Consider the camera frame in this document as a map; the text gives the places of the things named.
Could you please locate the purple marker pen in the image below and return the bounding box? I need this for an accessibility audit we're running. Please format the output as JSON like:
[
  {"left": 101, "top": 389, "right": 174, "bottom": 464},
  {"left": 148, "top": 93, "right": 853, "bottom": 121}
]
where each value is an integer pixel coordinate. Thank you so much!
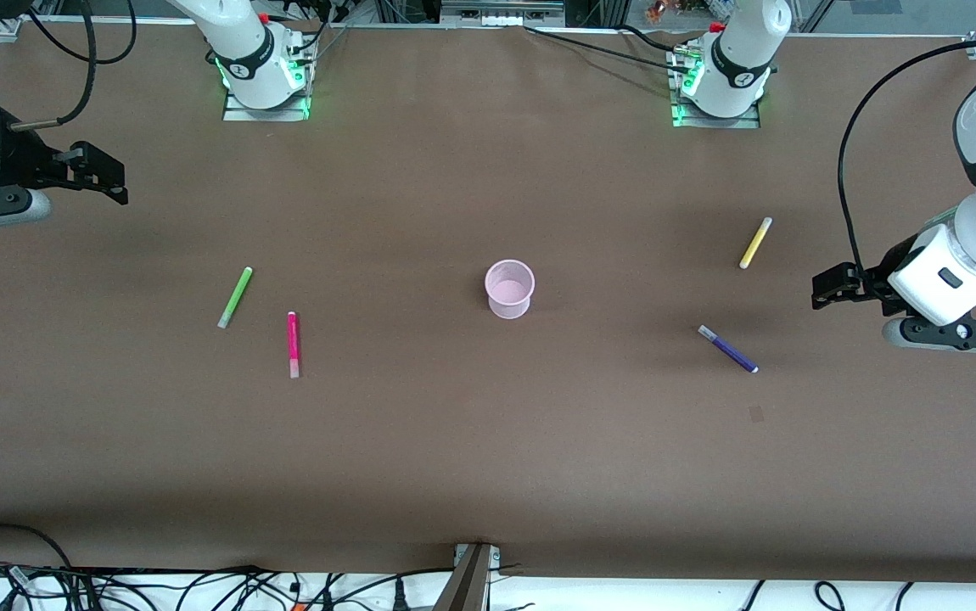
[{"left": 698, "top": 325, "right": 760, "bottom": 374}]

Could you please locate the pink plastic holder cup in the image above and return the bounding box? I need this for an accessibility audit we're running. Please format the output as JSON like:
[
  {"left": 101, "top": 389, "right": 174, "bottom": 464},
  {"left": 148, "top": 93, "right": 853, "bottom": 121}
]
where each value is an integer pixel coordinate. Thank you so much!
[{"left": 485, "top": 260, "right": 536, "bottom": 321}]

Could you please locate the yellow highlighter pen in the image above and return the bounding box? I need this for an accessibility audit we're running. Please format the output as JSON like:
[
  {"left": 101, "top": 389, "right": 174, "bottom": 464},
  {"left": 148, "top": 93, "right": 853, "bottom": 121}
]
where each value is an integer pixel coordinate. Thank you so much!
[{"left": 739, "top": 217, "right": 773, "bottom": 270}]

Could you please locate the green highlighter pen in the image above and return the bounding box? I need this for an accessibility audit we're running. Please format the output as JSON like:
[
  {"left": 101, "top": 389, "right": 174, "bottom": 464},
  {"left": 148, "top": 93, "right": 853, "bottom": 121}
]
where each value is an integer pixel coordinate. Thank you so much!
[{"left": 217, "top": 266, "right": 253, "bottom": 329}]

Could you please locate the brown table cover sheet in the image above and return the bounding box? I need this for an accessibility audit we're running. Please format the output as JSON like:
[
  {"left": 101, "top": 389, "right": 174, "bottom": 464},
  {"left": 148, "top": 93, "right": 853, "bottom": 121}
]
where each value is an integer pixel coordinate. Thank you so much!
[{"left": 0, "top": 20, "right": 976, "bottom": 586}]

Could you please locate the grey power strip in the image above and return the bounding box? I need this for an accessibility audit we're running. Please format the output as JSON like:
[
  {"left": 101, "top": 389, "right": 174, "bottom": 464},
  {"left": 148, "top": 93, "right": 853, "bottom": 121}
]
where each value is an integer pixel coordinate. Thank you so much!
[{"left": 440, "top": 0, "right": 567, "bottom": 28}]

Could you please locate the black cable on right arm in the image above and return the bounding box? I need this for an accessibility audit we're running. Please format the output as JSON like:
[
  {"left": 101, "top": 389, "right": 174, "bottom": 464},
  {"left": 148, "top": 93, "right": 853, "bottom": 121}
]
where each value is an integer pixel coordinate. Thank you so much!
[{"left": 8, "top": 0, "right": 137, "bottom": 132}]

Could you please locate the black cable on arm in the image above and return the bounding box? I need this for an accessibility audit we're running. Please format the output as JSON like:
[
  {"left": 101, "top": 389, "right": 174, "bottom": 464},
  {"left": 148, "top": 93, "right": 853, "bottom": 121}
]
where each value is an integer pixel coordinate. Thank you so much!
[
  {"left": 837, "top": 37, "right": 976, "bottom": 274},
  {"left": 8, "top": 0, "right": 137, "bottom": 132}
]

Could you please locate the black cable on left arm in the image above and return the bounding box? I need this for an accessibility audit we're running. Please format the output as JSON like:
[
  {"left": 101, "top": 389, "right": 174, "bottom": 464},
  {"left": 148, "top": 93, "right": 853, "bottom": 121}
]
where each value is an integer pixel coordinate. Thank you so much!
[{"left": 837, "top": 37, "right": 976, "bottom": 274}]

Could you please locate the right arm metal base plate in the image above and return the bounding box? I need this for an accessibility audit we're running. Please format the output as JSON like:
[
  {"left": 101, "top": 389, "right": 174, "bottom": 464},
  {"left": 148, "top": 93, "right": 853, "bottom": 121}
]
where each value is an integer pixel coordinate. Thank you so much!
[{"left": 222, "top": 51, "right": 312, "bottom": 122}]

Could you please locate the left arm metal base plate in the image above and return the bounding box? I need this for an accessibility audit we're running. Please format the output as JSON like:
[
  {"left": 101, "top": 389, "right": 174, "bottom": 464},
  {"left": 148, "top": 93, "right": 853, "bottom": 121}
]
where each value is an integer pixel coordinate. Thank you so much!
[{"left": 671, "top": 51, "right": 761, "bottom": 130}]

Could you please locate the long black table cable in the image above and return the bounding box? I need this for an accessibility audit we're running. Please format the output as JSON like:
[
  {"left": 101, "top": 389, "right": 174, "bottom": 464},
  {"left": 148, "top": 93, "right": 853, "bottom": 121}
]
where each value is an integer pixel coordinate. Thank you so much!
[{"left": 524, "top": 25, "right": 697, "bottom": 69}]

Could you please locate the metal camera stand beam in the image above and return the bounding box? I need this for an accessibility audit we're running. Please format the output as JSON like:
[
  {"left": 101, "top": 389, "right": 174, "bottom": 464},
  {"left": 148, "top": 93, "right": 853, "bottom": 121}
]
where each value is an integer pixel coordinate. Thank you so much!
[{"left": 433, "top": 543, "right": 502, "bottom": 611}]

